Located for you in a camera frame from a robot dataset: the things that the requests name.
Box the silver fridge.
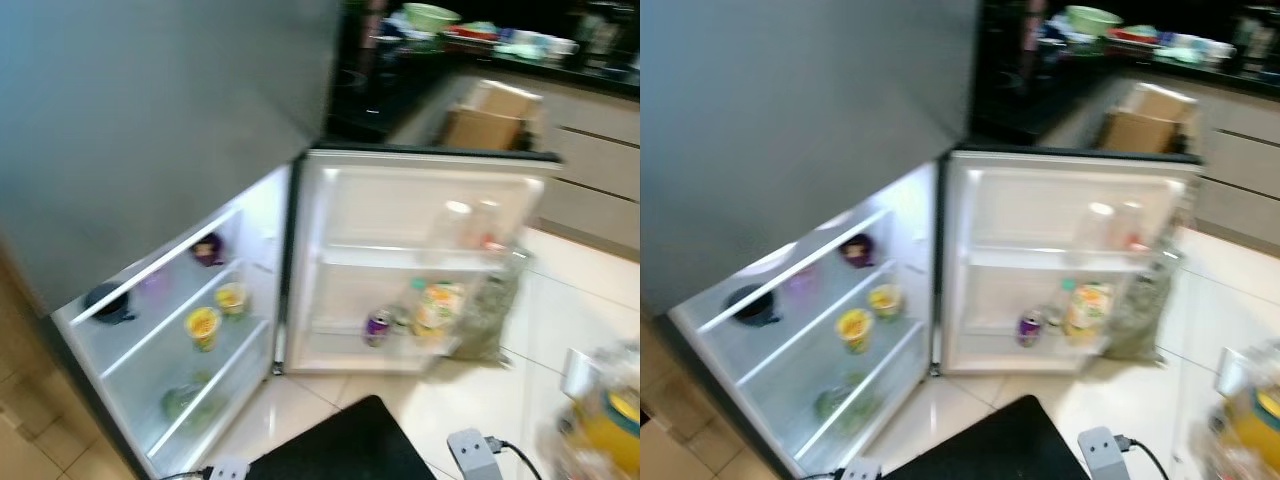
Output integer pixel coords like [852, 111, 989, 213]
[0, 0, 347, 480]
[640, 0, 986, 480]

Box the grey cabinet black countertop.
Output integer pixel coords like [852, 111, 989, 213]
[320, 0, 641, 263]
[965, 0, 1280, 256]

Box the black pot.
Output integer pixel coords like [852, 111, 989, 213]
[725, 283, 781, 326]
[83, 282, 138, 325]

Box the silver grey box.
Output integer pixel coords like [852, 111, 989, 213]
[562, 347, 603, 401]
[1215, 345, 1253, 398]

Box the clear capped bottle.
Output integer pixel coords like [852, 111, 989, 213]
[470, 198, 504, 251]
[1116, 200, 1149, 251]

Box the grey green woven sack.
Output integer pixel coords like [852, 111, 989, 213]
[1100, 250, 1181, 365]
[450, 248, 533, 367]

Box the clear bottle white cap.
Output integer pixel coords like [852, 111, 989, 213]
[1078, 202, 1119, 251]
[430, 200, 474, 251]

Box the open cardboard box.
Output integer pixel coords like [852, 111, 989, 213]
[440, 78, 546, 153]
[1098, 80, 1201, 155]

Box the yellow food tub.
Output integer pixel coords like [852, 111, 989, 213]
[1225, 385, 1280, 471]
[575, 385, 641, 476]

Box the yellow green juice carton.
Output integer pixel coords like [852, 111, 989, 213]
[1063, 282, 1116, 346]
[413, 280, 467, 346]

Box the purple cup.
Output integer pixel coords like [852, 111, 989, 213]
[190, 232, 226, 268]
[840, 233, 877, 269]

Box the yellow noodle cup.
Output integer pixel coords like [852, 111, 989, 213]
[836, 308, 874, 355]
[184, 306, 223, 353]
[868, 284, 902, 322]
[215, 282, 250, 321]

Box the clear bottle green cap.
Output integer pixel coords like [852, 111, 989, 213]
[395, 278, 431, 349]
[1045, 278, 1079, 346]

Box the green plastic basket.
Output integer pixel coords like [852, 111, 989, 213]
[403, 2, 461, 35]
[1063, 4, 1123, 37]

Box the black doormat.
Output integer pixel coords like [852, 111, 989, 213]
[245, 395, 438, 480]
[880, 395, 1086, 480]

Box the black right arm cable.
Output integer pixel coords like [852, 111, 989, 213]
[495, 438, 546, 480]
[1118, 436, 1171, 480]

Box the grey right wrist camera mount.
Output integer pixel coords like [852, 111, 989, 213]
[446, 428, 503, 480]
[1077, 427, 1126, 480]

